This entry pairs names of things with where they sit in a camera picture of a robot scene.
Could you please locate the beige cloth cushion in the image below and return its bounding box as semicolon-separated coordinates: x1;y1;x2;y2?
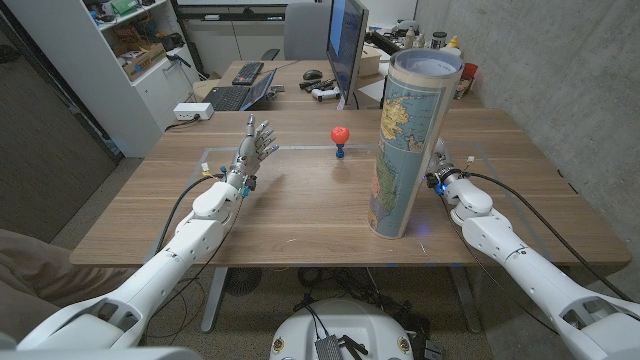
0;228;136;344

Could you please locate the white game controller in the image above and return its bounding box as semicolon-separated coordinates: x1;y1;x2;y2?
310;86;342;103

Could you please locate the round black floor fan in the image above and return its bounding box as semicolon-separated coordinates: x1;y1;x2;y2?
224;267;263;297

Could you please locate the grey office chair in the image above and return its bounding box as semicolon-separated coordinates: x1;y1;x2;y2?
260;2;334;62

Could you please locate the black computer keyboard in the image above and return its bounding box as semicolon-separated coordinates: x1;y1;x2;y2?
231;61;265;87

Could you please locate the brown cardboard box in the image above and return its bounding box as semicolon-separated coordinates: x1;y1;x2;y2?
122;42;167;81

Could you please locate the red ball on blue stand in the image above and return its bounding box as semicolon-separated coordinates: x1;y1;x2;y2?
330;125;351;160

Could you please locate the white shelf cabinet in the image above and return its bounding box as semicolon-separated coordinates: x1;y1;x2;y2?
2;0;199;159

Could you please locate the black computer monitor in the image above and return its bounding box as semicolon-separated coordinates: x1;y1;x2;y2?
325;0;370;107

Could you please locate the paper world map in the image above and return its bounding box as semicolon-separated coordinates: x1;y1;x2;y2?
367;47;465;240

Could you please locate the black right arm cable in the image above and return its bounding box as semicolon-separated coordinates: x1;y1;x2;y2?
462;171;634;304

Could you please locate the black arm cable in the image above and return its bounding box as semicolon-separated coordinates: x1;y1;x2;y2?
154;172;226;254
462;171;634;304

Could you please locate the black remote control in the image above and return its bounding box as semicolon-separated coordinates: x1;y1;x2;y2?
298;78;337;94

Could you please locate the open black laptop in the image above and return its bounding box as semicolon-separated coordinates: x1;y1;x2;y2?
202;68;278;112

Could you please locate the green box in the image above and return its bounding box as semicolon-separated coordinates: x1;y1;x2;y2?
109;0;139;16

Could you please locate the grey metal table leg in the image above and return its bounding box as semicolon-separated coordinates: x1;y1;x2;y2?
448;265;483;334
200;266;229;334

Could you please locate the white power strip box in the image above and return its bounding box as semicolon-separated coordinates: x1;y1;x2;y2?
172;102;215;122

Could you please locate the light wooden box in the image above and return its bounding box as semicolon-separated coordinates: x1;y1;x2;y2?
358;45;384;78

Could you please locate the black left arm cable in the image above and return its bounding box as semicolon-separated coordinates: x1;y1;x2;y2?
154;172;226;254

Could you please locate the white robot torso base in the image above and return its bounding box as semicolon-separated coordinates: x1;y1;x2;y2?
269;298;415;360

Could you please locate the wooden office desk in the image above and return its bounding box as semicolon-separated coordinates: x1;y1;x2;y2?
192;59;485;112

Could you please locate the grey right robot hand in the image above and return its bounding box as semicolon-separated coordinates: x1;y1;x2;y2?
428;138;452;175

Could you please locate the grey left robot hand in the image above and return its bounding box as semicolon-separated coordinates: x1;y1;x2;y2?
223;113;280;187

